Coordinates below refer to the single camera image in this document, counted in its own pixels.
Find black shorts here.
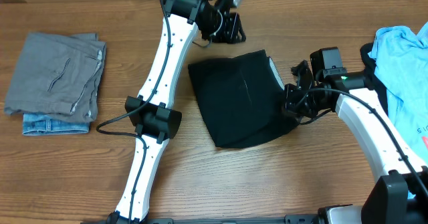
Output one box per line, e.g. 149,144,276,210
188,50,299,148

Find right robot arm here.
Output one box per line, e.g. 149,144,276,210
282,47,427,224

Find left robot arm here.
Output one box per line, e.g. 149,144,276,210
106,0,246,223

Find black garment under shirt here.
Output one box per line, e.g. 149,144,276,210
360,43,388,114

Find light blue shirt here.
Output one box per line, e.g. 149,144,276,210
368,25,427,162

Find folded grey shorts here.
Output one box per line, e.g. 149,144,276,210
4,32,106,123

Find folded blue jeans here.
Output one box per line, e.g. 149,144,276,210
22,114,90,136

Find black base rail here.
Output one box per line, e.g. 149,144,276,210
80,203,377,224

